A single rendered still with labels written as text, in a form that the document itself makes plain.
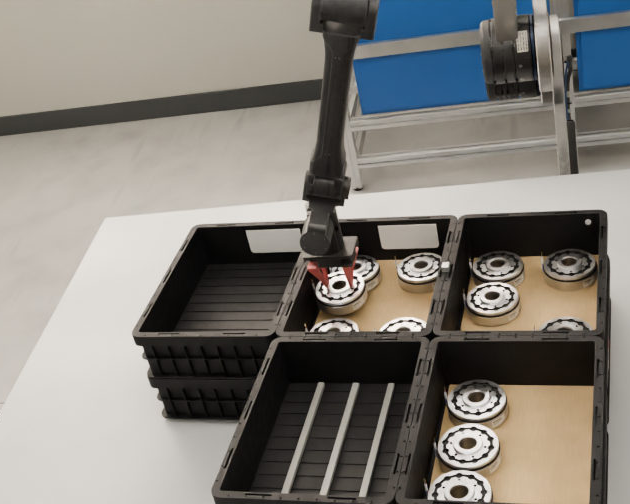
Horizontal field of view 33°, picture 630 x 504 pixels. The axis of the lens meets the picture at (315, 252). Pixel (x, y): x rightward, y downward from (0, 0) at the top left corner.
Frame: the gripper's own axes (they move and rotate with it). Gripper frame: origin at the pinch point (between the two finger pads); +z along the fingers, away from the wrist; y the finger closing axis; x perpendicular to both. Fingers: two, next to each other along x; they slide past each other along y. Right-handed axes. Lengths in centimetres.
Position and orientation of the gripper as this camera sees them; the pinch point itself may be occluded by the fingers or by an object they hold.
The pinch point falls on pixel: (339, 282)
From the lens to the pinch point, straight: 217.9
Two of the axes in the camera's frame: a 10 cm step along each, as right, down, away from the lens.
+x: 2.2, -6.1, 7.6
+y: 9.5, -0.3, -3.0
